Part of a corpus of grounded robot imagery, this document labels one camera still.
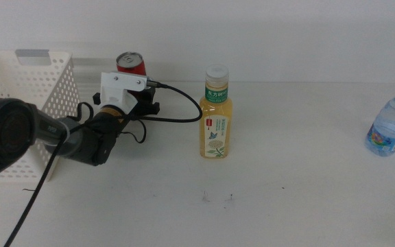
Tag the red soda can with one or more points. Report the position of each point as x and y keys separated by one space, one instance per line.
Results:
x=130 y=63

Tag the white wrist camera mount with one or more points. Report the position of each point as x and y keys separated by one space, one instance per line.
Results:
x=122 y=82

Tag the clear water bottle blue cap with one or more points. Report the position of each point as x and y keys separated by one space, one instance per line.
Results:
x=389 y=127

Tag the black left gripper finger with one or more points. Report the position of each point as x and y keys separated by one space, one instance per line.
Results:
x=150 y=94

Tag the yellow tea bottle white cap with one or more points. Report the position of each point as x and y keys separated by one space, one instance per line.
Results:
x=215 y=120

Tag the white perforated plastic basket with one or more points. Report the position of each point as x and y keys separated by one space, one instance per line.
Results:
x=60 y=85

